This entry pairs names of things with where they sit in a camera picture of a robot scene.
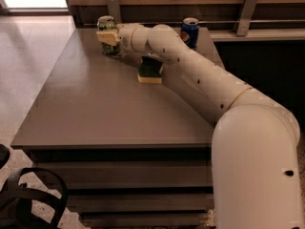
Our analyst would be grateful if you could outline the grey drawer cabinet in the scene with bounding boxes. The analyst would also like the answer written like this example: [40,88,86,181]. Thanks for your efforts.
[11,29,214,229]

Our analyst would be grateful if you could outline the metal wall bracket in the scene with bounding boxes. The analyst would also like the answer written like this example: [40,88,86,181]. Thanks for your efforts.
[107,0,122,23]
[235,0,258,37]

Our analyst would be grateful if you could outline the right metal wall bracket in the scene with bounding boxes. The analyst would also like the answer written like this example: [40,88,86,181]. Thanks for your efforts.
[235,0,258,37]

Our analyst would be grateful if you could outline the green and yellow sponge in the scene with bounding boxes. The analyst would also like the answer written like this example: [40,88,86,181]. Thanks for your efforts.
[137,56,163,84]

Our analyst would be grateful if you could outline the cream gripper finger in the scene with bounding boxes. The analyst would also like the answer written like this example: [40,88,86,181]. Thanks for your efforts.
[96,30,120,46]

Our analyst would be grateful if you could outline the blue Pepsi can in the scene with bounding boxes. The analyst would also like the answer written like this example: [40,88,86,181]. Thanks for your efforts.
[180,17,200,50]

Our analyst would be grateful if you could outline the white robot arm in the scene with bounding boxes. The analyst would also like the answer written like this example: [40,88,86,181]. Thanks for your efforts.
[97,24,304,229]

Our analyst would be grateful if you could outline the green soda can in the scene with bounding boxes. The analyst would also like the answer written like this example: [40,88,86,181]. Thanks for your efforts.
[97,15,120,54]

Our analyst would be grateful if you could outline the metal rail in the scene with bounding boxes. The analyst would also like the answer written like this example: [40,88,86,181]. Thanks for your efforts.
[83,18,305,28]

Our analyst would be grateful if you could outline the left metal wall bracket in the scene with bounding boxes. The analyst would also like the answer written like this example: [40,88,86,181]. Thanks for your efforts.
[107,0,122,23]

